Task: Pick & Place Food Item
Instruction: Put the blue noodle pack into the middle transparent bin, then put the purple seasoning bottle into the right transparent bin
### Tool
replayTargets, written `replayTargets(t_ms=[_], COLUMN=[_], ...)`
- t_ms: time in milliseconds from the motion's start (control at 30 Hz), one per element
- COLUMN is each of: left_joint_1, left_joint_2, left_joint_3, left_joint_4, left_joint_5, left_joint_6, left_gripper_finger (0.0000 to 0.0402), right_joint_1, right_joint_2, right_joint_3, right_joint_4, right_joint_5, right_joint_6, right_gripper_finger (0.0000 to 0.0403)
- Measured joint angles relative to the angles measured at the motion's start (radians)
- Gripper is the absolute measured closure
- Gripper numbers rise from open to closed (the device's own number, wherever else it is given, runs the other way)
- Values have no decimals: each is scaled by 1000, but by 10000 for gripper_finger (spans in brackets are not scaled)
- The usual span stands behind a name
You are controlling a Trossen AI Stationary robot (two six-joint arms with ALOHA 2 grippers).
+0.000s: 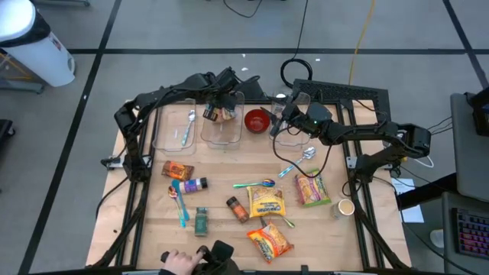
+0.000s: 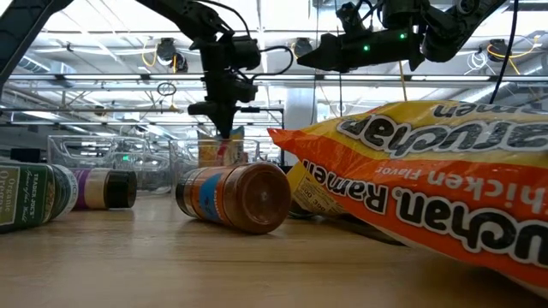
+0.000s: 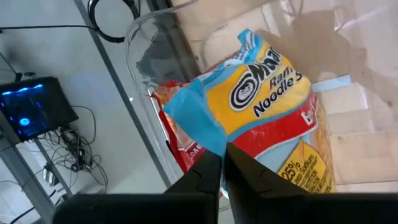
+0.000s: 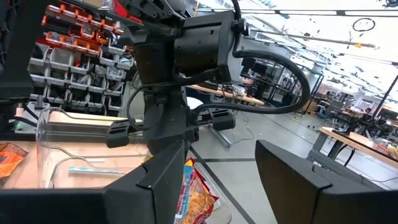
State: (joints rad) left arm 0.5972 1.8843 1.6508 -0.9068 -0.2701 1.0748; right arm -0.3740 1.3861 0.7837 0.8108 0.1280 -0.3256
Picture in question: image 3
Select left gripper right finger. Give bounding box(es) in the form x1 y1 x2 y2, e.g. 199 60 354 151
225 143 398 224

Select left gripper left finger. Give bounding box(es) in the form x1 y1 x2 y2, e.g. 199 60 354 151
52 151 222 224

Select red roast beef ramen packet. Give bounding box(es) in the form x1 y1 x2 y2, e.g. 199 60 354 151
150 79 208 174

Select blue beef ramen packet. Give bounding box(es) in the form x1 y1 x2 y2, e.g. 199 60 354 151
164 28 336 194

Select clear plastic packet bin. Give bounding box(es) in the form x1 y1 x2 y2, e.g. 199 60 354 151
124 0 398 200

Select grey metal leg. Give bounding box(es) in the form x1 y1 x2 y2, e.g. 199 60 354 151
0 130 75 224

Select black computer tower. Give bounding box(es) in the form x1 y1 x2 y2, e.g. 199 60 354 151
0 76 80 144

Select tangled black cables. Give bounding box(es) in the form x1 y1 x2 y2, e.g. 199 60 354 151
40 105 109 194

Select coiled black floor cable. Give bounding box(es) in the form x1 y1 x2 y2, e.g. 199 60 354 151
0 0 142 44

